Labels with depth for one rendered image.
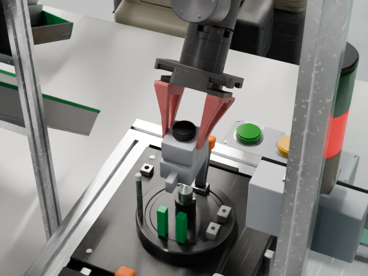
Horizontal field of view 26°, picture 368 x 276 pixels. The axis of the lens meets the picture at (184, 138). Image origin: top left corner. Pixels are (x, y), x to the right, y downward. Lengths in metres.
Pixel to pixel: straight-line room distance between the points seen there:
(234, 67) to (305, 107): 0.89
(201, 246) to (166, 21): 0.81
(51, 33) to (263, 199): 0.39
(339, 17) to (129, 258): 0.57
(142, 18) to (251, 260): 0.85
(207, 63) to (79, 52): 0.68
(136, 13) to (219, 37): 0.86
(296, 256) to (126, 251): 0.34
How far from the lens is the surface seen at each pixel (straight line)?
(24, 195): 1.35
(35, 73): 1.02
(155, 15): 1.82
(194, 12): 0.91
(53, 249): 1.14
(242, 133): 1.27
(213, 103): 0.97
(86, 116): 1.21
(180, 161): 1.01
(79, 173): 1.37
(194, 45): 0.98
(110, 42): 1.64
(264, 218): 0.85
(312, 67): 0.66
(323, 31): 0.64
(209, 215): 1.12
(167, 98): 0.99
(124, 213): 1.15
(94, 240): 1.13
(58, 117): 1.16
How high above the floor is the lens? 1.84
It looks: 44 degrees down
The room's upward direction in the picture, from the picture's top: straight up
